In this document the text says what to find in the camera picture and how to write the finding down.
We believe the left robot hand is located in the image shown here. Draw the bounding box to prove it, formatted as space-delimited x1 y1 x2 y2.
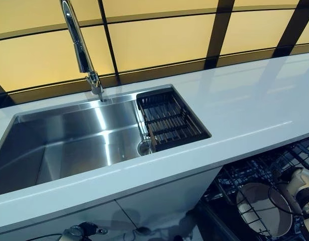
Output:
78 221 109 237

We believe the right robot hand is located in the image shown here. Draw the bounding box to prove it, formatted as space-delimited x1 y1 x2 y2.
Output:
276 168 299 188

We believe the wide white cabinet door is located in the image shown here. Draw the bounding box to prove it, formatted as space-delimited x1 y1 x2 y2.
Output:
0 199 137 241

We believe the narrow white cabinet door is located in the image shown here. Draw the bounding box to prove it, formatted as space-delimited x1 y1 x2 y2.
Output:
115 167 222 228

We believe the stainless steel sink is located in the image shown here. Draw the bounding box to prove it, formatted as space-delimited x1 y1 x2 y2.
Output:
0 84 212 196

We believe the steel sink drain strainer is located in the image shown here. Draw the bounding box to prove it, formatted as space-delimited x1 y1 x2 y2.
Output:
136 140 154 155

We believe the black dish rack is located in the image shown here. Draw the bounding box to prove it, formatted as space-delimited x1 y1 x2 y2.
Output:
136 86 212 153

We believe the chrome kitchen faucet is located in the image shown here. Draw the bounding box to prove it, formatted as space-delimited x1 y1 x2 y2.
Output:
59 0 105 102

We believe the dark framed amber window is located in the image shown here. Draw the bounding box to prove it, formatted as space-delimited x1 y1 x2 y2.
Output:
0 0 309 110

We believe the open dishwasher wire rack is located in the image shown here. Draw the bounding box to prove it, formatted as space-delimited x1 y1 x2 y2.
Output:
194 137 309 241

